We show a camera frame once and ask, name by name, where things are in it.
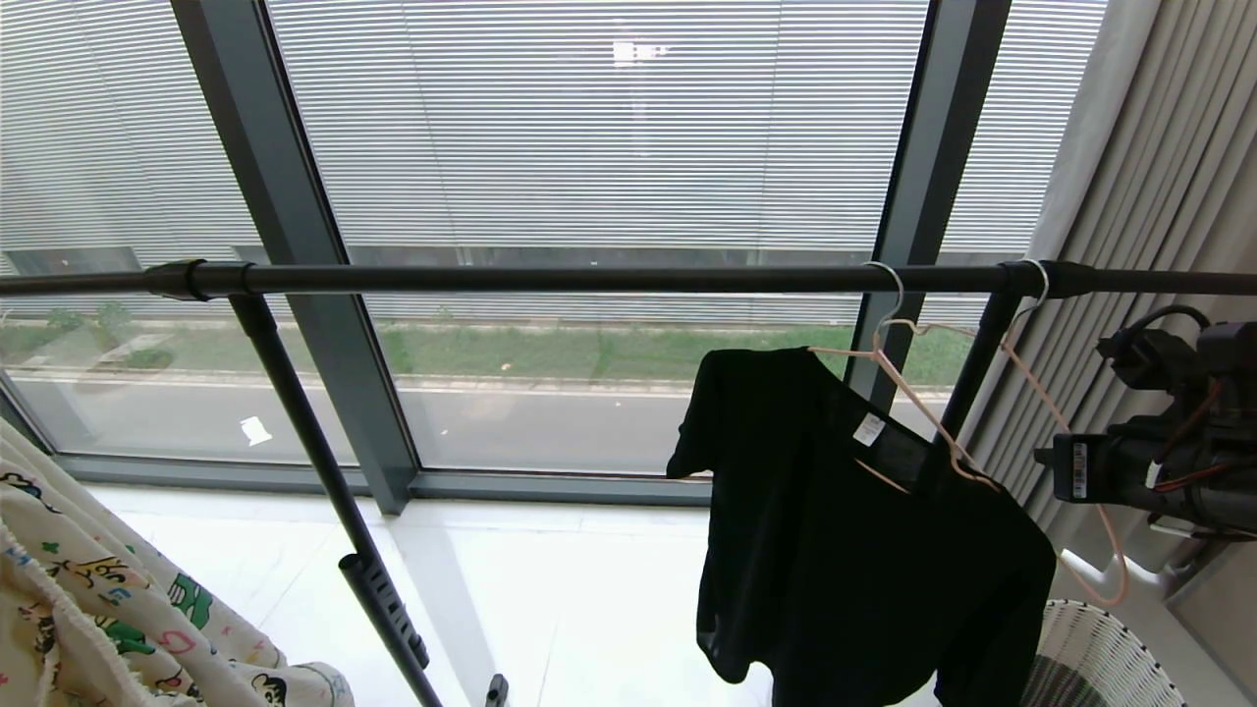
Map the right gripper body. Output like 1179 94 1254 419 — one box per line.
1033 432 1175 506

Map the pink clothes hanger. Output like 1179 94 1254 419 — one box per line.
807 261 1003 495
884 259 1130 607

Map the black short-sleeved shirt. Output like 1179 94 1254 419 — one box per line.
666 346 1059 707

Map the cream printed garment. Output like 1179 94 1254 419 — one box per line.
0 417 356 707

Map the white laundry basket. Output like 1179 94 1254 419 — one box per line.
1021 599 1189 707

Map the black clothes rack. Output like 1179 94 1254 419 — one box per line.
0 258 1257 707

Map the beige curtain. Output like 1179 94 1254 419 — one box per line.
967 0 1257 590

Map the window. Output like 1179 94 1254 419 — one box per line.
0 0 1111 517

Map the black cable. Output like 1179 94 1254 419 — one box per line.
1129 304 1212 341

